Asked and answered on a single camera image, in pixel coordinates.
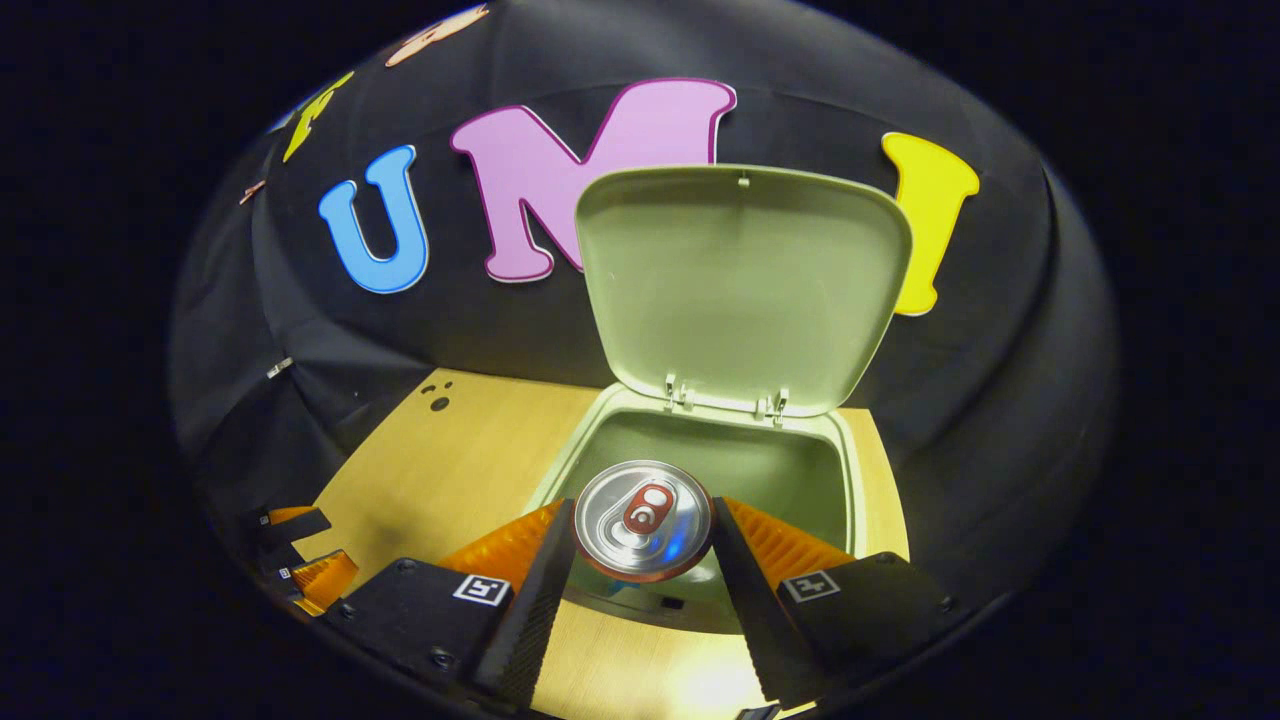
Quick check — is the red pop can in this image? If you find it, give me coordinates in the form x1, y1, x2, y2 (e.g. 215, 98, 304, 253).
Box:
572, 460, 714, 584

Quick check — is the pale green desktop garbage bin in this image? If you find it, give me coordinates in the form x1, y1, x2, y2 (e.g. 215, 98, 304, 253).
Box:
520, 163, 914, 636

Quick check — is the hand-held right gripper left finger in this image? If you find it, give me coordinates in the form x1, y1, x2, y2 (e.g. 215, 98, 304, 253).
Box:
325, 498, 579, 713

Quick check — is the black backdrop cloth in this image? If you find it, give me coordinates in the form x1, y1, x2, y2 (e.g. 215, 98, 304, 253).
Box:
168, 0, 1119, 651

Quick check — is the wooden desktop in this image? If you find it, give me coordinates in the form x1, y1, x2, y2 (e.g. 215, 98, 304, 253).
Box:
290, 368, 911, 720

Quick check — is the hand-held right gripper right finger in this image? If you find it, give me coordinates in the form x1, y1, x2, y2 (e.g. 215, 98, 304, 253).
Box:
708, 495, 959, 711

